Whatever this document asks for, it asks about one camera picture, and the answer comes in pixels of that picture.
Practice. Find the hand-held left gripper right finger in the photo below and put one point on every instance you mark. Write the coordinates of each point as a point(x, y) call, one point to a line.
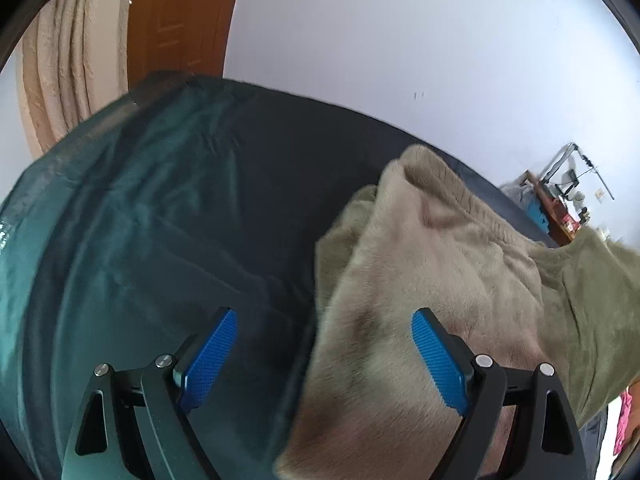
point(440, 360)

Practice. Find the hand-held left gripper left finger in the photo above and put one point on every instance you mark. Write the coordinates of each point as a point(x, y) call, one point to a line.
point(210, 355)

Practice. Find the brown fleece garment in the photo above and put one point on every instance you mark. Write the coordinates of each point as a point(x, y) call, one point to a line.
point(425, 260)

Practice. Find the dark bed sheet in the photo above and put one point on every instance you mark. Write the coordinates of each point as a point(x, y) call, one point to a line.
point(150, 235)

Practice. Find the blue crate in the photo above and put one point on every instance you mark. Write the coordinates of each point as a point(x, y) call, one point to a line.
point(537, 215)

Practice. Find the wooden desk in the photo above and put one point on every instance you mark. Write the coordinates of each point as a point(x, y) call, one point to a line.
point(557, 220)

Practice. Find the plastic bag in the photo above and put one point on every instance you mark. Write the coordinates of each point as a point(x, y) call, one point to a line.
point(515, 192)

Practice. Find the red box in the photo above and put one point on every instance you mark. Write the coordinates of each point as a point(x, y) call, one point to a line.
point(567, 219)

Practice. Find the pink cloth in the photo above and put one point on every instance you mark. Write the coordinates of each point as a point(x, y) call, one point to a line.
point(624, 420)

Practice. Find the black desk lamp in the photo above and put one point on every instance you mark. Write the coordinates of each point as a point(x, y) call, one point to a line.
point(575, 160)

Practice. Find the beige curtain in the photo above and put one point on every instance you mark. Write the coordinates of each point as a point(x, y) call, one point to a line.
point(65, 60)

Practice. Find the wooden door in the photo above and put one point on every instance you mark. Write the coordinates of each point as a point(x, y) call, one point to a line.
point(180, 20)

